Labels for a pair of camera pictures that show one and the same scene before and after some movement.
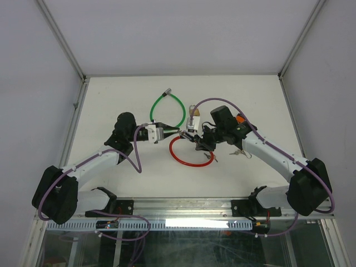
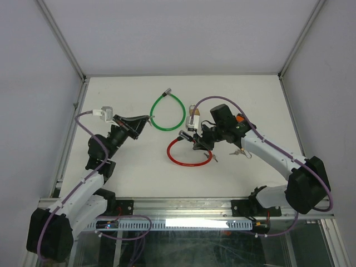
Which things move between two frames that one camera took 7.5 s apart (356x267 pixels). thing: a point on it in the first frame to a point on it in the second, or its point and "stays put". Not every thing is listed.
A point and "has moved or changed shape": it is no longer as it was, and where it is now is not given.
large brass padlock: (196, 112) stays put
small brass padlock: (248, 155) stays put
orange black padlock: (240, 118) stays put
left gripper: (166, 127) to (132, 127)
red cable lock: (171, 151) has moved or changed shape
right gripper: (203, 144) stays put
